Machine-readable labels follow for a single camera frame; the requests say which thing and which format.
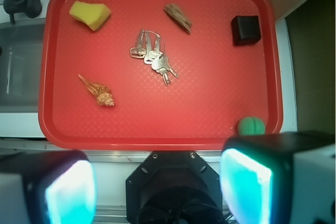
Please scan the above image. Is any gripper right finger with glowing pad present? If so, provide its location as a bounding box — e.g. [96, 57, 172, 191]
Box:
[219, 131, 335, 223]

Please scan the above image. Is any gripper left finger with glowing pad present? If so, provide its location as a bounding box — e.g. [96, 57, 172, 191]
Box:
[1, 150, 98, 223]

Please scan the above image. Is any brown spiral seashell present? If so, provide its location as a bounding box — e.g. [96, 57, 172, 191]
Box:
[78, 74, 115, 106]

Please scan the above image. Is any green knitted ball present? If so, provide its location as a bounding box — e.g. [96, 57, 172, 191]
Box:
[237, 116, 266, 135]

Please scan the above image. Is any red plastic tray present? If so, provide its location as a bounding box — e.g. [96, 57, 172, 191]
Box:
[38, 0, 283, 151]

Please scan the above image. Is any grey sink basin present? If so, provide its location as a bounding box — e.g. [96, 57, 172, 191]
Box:
[1, 19, 45, 113]

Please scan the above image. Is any black square box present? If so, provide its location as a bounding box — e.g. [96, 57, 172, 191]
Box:
[231, 16, 261, 46]

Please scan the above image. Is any silver key bunch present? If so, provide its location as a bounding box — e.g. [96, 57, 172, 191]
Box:
[130, 29, 180, 86]

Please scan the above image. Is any yellow sponge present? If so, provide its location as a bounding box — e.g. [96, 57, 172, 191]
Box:
[69, 1, 111, 31]

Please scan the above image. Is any grey faucet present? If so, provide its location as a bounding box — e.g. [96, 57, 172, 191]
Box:
[3, 0, 43, 25]

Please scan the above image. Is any brown wood piece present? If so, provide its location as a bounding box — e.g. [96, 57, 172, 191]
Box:
[163, 3, 192, 34]

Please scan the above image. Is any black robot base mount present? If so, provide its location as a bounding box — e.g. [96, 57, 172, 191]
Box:
[125, 151, 227, 223]

